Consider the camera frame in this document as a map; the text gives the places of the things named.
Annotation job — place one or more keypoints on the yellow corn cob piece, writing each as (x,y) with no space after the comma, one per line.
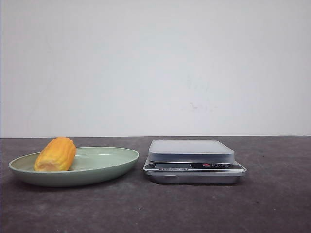
(58,155)

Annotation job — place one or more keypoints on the silver digital kitchen scale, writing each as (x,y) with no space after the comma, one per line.
(192,161)

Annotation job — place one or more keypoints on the green oval plate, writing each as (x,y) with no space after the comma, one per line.
(91,165)

